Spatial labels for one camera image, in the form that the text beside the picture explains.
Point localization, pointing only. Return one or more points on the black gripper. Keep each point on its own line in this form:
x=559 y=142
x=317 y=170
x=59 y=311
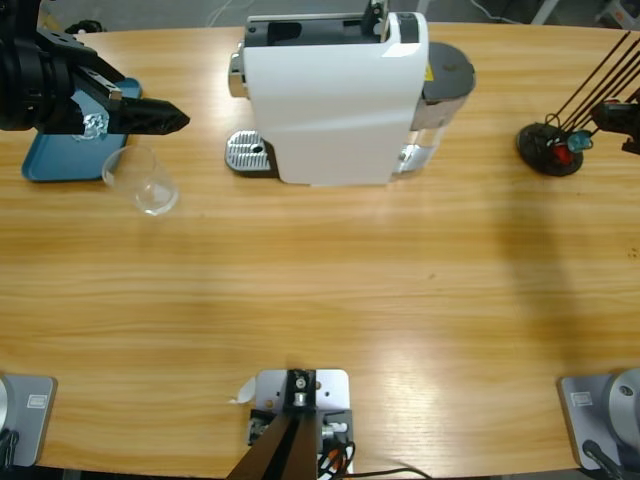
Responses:
x=35 y=85

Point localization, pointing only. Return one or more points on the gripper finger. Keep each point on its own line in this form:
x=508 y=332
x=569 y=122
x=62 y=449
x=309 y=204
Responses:
x=620 y=117
x=632 y=146

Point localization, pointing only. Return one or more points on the clear glass cup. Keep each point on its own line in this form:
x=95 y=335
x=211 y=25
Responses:
x=150 y=195

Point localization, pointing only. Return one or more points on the chrome coffee machine lever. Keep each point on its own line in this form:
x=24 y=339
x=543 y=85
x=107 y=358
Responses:
x=375 y=20

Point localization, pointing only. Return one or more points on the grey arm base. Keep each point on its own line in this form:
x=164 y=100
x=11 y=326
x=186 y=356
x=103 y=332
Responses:
x=30 y=420
x=595 y=415

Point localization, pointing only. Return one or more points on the blue coffee capsule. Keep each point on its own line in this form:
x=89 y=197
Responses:
x=581 y=141

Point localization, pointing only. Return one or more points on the red coffee capsule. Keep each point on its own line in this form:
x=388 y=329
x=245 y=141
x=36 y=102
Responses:
x=563 y=155

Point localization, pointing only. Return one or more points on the white capsule coffee machine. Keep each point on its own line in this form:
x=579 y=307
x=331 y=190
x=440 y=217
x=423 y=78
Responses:
x=325 y=110

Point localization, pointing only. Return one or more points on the black floor object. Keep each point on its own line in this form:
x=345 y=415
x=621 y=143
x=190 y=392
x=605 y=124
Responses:
x=86 y=27

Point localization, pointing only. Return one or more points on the black capsule holder with rods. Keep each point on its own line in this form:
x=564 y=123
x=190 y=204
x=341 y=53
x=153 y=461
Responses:
x=537 y=150

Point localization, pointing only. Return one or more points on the teal plastic tray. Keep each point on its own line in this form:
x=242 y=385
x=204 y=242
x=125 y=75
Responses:
x=60 y=160

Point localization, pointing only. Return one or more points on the metal drip tray grate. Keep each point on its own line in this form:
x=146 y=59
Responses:
x=242 y=152

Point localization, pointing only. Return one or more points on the yellow warning sticker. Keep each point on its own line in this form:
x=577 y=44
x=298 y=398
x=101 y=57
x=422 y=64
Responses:
x=428 y=75

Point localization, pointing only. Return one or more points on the white tape scrap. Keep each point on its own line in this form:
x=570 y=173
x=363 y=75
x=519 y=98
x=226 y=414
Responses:
x=244 y=392

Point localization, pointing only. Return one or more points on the white mounting block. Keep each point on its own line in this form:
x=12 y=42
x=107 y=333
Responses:
x=332 y=387

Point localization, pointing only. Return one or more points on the white frame leg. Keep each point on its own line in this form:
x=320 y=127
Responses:
x=545 y=10

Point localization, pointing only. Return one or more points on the dark camera post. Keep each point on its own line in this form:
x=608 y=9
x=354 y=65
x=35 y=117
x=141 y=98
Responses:
x=280 y=450

